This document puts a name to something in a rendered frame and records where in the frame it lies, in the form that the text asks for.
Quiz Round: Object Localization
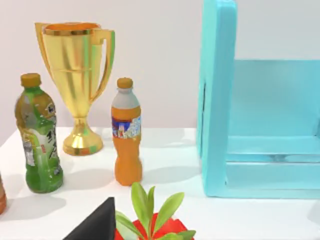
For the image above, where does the light blue rack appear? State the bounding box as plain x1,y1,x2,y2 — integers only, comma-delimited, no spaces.
196,0,320,200

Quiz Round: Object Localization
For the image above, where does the gold trophy cup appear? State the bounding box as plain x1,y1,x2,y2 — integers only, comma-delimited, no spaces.
34,22,116,157

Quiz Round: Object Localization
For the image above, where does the green bottle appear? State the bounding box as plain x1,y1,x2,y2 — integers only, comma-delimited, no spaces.
14,73,64,194

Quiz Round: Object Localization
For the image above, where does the orange bottle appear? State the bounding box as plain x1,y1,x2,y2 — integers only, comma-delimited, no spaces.
111,77,144,187

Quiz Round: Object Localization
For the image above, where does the brown bottle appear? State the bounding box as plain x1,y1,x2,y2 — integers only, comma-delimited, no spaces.
0,172,8,215

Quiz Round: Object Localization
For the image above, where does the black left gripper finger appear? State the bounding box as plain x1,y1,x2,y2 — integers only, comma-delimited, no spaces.
62,196,116,240

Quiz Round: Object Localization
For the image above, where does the red pot with green plant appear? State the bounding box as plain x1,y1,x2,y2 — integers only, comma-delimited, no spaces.
114,181,197,240

